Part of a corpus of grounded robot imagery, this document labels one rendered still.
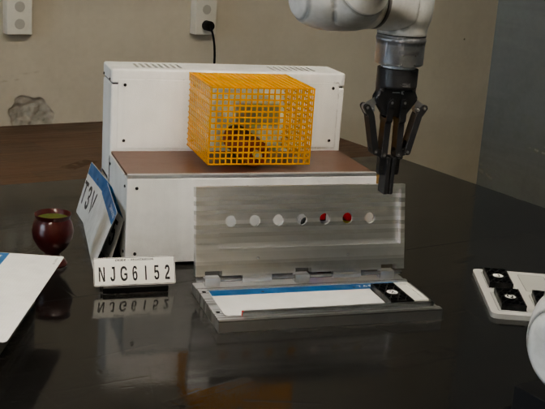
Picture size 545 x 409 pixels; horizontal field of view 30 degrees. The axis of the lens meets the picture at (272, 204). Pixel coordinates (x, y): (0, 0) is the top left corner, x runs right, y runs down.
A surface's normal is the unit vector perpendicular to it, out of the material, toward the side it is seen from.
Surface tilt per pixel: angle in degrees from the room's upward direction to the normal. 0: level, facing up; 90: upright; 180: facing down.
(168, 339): 0
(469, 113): 90
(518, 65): 90
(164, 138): 90
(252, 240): 79
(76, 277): 0
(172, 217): 90
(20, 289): 0
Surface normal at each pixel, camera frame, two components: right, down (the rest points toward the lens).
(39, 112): 0.54, 0.26
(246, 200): 0.31, 0.07
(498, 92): -0.84, 0.09
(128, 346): 0.07, -0.96
